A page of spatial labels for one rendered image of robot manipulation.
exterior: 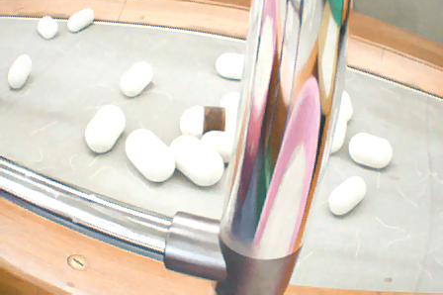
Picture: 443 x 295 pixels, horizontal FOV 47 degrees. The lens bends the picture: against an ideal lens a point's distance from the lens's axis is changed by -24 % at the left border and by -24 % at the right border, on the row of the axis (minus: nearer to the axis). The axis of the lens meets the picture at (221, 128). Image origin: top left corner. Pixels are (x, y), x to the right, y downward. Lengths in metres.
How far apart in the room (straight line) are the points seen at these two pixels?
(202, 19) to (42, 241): 0.33
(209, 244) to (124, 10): 0.43
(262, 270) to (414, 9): 2.41
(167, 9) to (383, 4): 2.00
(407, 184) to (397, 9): 2.15
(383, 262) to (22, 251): 0.20
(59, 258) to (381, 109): 0.31
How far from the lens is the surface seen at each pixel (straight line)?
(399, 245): 0.35
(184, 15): 0.56
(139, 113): 0.43
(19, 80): 0.46
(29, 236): 0.28
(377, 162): 0.40
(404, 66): 0.55
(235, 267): 0.16
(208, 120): 0.39
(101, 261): 0.27
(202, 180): 0.35
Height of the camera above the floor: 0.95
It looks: 31 degrees down
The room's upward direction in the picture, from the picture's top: 7 degrees clockwise
